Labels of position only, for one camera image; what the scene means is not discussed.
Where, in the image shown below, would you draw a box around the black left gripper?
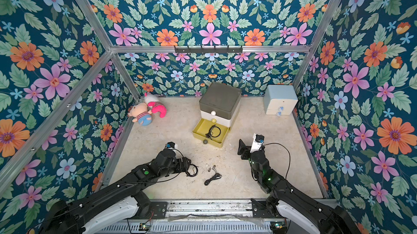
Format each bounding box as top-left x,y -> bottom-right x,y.
157,156 -> 193,179

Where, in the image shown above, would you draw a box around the black earphones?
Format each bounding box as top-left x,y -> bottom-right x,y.
205,124 -> 222,139
185,163 -> 199,178
204,165 -> 222,186

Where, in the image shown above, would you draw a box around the white drawer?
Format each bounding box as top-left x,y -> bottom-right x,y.
200,111 -> 237,128

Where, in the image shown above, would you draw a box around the yellow bottom drawer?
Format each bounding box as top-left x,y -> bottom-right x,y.
192,118 -> 230,148

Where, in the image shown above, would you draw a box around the grey top drawer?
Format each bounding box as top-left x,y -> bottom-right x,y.
199,104 -> 237,120

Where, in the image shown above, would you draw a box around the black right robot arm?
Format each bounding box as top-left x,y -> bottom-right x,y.
237,135 -> 360,234

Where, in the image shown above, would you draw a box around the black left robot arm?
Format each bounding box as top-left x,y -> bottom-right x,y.
39,148 -> 192,234

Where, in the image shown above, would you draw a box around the three-drawer mini cabinet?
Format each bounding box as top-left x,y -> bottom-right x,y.
199,81 -> 242,129

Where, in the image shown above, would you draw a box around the light blue small cabinet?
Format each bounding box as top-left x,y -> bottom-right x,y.
263,85 -> 298,116

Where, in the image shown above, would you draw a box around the pink white plush toy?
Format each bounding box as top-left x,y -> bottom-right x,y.
144,92 -> 167,118

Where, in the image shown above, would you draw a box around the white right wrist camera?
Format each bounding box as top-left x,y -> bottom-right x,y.
250,134 -> 265,153

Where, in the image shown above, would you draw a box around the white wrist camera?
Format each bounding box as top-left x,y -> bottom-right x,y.
250,134 -> 265,153
165,142 -> 178,149

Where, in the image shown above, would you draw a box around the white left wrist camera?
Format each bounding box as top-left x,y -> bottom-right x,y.
165,142 -> 178,149

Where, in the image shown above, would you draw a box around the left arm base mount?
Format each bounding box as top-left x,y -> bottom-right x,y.
132,192 -> 168,219

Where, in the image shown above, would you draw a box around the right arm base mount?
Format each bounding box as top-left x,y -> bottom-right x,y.
250,196 -> 279,218

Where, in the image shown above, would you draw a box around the black hook rail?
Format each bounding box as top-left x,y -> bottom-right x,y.
174,46 -> 243,54

